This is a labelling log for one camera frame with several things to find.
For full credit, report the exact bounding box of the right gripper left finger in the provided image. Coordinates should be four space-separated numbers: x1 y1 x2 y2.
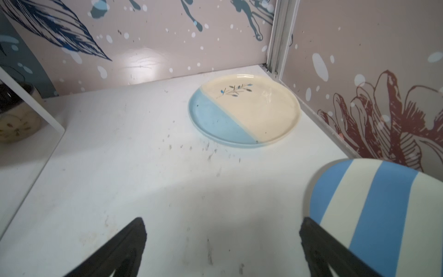
67 217 147 277

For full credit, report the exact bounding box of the cream and blue plate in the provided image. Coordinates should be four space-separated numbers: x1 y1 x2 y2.
188 74 302 148

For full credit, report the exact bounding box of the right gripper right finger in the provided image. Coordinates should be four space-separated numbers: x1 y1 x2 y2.
299 217 379 277

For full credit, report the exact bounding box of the cream patterned bowl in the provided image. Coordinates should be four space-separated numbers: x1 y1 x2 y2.
1 84 43 143

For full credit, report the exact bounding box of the blue striped plate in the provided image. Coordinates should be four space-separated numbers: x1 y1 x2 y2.
309 159 443 277

